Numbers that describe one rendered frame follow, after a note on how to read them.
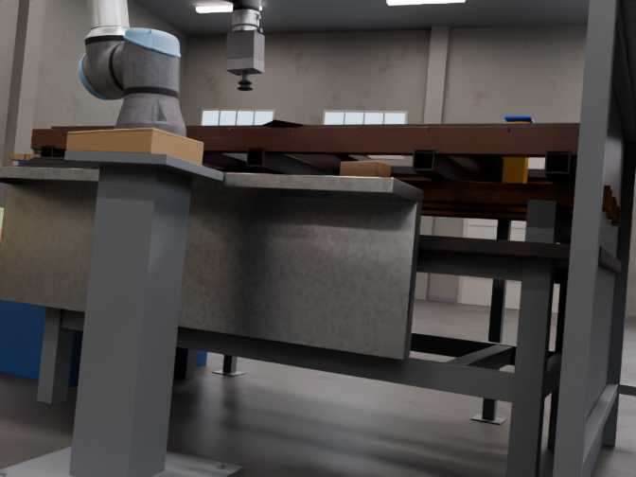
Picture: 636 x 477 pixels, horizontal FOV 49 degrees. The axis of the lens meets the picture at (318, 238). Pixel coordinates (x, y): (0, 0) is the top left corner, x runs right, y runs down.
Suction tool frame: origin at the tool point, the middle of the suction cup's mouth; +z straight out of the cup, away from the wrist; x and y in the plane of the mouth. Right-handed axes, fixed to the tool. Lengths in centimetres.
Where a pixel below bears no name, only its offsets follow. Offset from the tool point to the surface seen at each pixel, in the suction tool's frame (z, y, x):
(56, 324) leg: 67, 62, 1
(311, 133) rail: 15.0, -24.3, 10.5
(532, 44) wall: -308, 13, -1063
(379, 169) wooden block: 26, -45, 21
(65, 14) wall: -309, 674, -684
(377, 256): 45, -44, 17
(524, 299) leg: 53, -75, 11
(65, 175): 25, 37, 26
